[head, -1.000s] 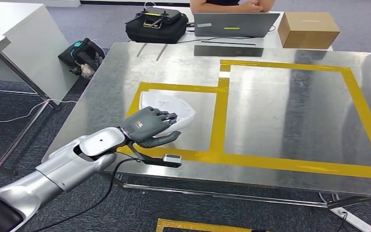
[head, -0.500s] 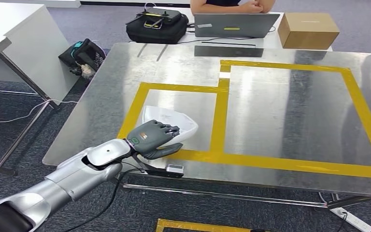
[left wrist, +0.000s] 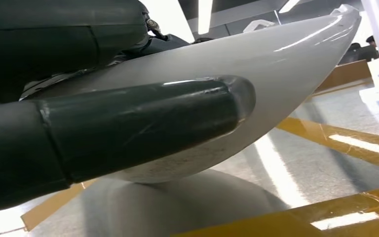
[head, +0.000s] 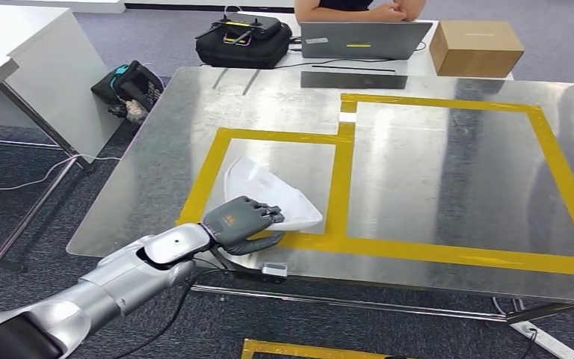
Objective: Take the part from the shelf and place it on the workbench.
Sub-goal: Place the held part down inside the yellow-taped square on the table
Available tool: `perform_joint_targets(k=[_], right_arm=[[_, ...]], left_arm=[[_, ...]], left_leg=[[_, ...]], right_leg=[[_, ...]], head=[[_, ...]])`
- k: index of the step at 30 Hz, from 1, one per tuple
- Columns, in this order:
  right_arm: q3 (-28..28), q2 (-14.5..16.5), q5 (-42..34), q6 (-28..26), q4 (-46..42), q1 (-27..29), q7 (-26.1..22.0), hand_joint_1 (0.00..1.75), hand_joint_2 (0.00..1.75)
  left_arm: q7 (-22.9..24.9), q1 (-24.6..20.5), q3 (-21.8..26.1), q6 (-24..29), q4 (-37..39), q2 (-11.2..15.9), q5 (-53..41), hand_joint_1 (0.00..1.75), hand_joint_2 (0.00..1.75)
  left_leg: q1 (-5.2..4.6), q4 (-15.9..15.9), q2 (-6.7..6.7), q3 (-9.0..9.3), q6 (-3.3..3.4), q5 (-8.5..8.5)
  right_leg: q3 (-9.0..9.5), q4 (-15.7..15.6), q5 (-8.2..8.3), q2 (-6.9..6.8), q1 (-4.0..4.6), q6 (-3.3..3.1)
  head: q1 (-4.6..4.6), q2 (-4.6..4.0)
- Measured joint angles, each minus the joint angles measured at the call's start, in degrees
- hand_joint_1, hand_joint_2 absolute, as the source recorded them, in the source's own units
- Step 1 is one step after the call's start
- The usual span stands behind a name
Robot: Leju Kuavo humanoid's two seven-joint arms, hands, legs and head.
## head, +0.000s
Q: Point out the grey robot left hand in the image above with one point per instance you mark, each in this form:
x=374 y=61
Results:
x=232 y=225

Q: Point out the white plastic mirror cover part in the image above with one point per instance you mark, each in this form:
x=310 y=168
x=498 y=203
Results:
x=267 y=188

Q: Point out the stainless steel workbench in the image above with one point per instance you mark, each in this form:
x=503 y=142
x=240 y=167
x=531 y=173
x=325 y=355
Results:
x=168 y=163

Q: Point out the small yellow tape rectangle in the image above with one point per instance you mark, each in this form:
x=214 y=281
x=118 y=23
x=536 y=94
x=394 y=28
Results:
x=204 y=183

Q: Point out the yellow floor tape square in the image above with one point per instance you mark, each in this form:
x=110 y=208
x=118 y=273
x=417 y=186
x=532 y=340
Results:
x=292 y=349

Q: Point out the black bag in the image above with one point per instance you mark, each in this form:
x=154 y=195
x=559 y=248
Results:
x=133 y=86

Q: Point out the black carrying case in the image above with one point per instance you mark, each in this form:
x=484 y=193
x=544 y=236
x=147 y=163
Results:
x=242 y=52

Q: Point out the grey laptop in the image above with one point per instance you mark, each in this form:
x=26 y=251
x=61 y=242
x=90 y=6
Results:
x=366 y=42

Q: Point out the large yellow tape rectangle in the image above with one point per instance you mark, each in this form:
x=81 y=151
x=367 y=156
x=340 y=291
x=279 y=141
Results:
x=465 y=253

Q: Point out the person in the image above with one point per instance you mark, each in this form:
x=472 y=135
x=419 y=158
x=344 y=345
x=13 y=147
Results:
x=346 y=5

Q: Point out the white table with metal legs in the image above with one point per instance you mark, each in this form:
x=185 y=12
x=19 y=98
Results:
x=44 y=59

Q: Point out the brown cardboard box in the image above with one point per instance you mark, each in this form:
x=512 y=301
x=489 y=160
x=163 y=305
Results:
x=475 y=49

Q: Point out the white power strip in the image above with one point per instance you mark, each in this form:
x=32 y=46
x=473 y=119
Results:
x=544 y=342

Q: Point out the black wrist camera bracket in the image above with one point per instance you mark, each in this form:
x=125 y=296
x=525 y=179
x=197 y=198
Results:
x=240 y=270

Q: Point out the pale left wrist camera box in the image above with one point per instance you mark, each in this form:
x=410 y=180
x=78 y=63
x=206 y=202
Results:
x=273 y=270

